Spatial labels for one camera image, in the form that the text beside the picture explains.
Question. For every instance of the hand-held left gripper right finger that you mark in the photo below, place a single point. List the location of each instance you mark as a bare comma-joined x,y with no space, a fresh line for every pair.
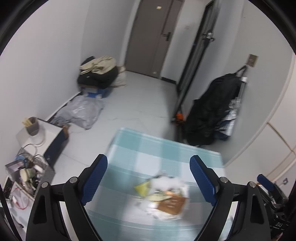
202,179

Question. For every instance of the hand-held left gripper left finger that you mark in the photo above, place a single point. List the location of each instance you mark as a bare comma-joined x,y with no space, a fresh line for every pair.
94,178

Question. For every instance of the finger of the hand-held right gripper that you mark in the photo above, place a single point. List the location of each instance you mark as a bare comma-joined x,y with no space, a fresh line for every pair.
266,182

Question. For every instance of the brown paper packet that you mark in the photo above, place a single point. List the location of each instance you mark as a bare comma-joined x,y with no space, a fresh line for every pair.
172,204

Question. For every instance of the yellow plastic wrapper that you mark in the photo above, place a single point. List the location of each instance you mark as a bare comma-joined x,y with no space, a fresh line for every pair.
142,188

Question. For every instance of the teal white checked tablecloth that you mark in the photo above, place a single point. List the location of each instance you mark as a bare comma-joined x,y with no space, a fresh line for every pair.
143,153

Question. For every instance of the white and navy box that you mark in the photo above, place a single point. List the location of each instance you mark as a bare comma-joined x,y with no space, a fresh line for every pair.
54,139

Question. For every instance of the blue and silver cloth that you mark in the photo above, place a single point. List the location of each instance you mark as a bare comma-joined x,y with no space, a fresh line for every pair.
227,125

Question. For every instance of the green patterned cup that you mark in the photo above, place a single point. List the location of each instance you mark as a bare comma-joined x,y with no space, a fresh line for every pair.
27,175

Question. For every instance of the grey plastic bag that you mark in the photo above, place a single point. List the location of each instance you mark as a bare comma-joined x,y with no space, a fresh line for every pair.
81,111

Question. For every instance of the black hanging bag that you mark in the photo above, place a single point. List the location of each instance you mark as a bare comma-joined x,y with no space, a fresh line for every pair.
212,109

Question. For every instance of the metal cup with chopsticks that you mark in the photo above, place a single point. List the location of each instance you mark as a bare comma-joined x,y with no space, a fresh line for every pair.
32,127

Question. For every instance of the blue cardboard box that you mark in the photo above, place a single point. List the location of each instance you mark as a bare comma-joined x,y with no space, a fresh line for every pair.
98,93

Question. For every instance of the black suitcase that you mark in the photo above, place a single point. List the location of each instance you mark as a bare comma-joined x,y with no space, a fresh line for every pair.
99,77

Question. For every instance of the white cloth bag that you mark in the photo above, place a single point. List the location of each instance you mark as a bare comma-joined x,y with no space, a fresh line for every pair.
120,77

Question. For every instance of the beige cloth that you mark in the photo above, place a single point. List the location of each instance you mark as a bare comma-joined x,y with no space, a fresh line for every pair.
98,64

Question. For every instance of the silver door lock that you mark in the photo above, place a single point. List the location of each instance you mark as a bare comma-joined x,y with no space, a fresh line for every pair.
209,36

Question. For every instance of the brown door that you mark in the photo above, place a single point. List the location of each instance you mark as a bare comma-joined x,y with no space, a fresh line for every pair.
150,39

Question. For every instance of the wall socket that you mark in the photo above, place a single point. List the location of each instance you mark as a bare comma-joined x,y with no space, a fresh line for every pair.
285,181

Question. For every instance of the wall switch plate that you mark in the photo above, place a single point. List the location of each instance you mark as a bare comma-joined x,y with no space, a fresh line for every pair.
252,60

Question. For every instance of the black door frame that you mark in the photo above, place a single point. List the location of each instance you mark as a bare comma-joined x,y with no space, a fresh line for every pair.
196,51

